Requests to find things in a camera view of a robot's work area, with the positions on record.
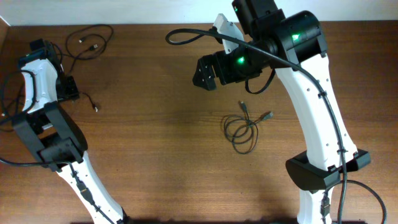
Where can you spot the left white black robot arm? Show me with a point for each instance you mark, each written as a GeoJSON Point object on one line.
{"type": "Point", "coordinates": [53, 138]}

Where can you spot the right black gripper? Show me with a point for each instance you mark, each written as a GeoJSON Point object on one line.
{"type": "Point", "coordinates": [205, 66]}

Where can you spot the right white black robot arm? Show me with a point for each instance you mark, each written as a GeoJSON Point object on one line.
{"type": "Point", "coordinates": [295, 49]}

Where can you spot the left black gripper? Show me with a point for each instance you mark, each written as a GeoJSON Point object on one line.
{"type": "Point", "coordinates": [73, 93]}

